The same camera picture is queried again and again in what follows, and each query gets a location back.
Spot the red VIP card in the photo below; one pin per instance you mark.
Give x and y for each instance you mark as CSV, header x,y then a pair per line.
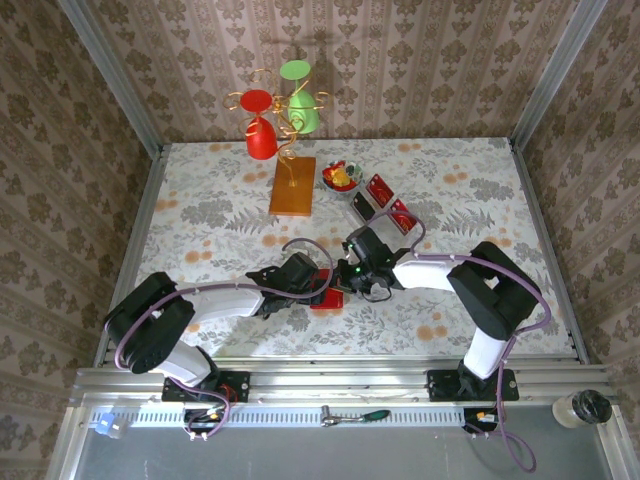
x,y
405,225
380,189

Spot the long aluminium base rail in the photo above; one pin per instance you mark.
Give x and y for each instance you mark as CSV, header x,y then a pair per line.
x,y
340,382

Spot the small patterned bowl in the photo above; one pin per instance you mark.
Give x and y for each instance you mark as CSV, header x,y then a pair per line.
x,y
354,171

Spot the green goblet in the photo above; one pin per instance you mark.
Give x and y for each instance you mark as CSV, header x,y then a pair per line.
x,y
302,112

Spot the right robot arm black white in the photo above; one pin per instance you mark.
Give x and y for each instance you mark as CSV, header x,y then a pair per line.
x,y
495,300

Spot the yellow wrapped candy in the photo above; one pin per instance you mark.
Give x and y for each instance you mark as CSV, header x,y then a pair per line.
x,y
341,177

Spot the aluminium frame post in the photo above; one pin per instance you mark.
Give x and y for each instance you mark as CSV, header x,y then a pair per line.
x,y
116,80
554,75

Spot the black card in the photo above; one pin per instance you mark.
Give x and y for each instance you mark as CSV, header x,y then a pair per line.
x,y
364,206

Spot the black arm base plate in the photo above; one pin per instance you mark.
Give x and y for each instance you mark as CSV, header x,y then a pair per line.
x,y
240,385
440,385

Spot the red goblet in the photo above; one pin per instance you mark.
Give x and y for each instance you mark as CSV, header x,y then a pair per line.
x,y
261,140

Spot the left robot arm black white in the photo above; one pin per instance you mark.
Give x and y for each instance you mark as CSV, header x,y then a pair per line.
x,y
150,325

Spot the red wrapped candy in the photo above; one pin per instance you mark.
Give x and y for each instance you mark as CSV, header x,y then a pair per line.
x,y
330,175

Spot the aluminium table side rail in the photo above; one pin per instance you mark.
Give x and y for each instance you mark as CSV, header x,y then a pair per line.
x,y
144,210
538,210

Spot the floral patterned table cover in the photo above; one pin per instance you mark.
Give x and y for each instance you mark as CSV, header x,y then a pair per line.
x,y
225,175

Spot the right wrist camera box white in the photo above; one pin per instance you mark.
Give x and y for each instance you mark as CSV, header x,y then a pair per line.
x,y
346,250

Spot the blue white plug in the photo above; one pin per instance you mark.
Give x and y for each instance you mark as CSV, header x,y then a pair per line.
x,y
104,424

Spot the clear cup with dark lid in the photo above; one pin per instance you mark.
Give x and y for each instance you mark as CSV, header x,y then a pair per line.
x,y
590,406

